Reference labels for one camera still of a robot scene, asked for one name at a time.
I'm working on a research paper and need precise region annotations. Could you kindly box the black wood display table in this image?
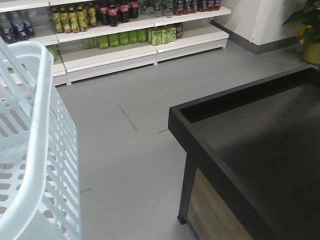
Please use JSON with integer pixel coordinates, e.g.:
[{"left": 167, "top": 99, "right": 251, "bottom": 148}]
[{"left": 168, "top": 66, "right": 320, "bottom": 240}]

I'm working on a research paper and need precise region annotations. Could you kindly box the potted green plant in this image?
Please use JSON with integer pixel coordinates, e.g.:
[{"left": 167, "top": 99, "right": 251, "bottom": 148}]
[{"left": 282, "top": 0, "right": 320, "bottom": 66}]

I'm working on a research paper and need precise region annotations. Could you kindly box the light blue plastic basket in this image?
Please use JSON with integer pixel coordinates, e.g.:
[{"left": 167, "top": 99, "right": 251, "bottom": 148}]
[{"left": 0, "top": 41, "right": 82, "bottom": 240}]

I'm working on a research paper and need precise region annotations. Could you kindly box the white store shelving unit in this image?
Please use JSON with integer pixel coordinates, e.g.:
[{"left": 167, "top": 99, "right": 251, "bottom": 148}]
[{"left": 0, "top": 0, "right": 231, "bottom": 86}]

